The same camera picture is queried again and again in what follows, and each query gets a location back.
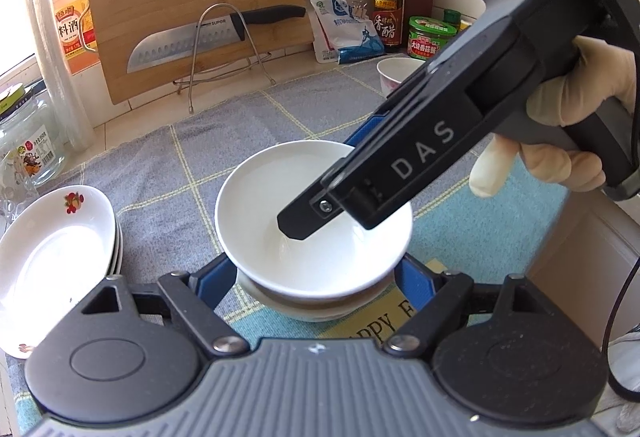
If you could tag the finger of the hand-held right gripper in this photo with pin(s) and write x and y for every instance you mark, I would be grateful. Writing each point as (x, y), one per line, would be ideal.
(365, 129)
(300, 222)

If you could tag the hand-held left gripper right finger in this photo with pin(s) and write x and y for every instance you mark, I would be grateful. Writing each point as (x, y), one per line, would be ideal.
(417, 282)

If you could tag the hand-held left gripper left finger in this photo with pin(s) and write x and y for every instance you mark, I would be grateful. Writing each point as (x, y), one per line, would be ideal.
(210, 279)

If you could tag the white bowl with pink flowers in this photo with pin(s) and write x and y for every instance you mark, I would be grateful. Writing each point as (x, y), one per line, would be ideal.
(310, 309)
(260, 217)

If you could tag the white plate with fruit print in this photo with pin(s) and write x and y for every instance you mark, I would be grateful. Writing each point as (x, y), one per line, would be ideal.
(118, 237)
(121, 249)
(50, 267)

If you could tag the person's right hand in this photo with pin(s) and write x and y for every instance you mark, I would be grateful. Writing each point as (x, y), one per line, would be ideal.
(590, 82)

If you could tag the white paper cup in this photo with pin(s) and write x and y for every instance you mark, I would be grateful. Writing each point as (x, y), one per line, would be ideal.
(395, 74)

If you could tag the sauce jar with green lid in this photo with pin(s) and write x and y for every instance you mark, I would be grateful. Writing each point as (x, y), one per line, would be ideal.
(430, 42)

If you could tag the small jar with green lid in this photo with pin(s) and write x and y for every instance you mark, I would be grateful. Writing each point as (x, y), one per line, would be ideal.
(452, 15)

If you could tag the white and blue salt bag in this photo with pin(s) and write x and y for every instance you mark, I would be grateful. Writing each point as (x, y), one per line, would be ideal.
(350, 37)

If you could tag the grey and blue checked towel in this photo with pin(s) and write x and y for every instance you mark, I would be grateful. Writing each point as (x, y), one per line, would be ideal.
(165, 167)

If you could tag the clear glass dish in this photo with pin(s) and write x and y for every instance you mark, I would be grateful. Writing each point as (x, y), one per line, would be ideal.
(12, 202)

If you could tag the glass jar with green lid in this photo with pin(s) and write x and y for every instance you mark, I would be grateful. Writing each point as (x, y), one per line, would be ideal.
(30, 152)

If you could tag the clear plastic wrap roll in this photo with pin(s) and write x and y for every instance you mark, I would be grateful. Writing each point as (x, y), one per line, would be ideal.
(50, 82)

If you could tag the yellow cooking wine bottle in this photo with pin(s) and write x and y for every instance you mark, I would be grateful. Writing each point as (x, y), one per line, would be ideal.
(70, 32)

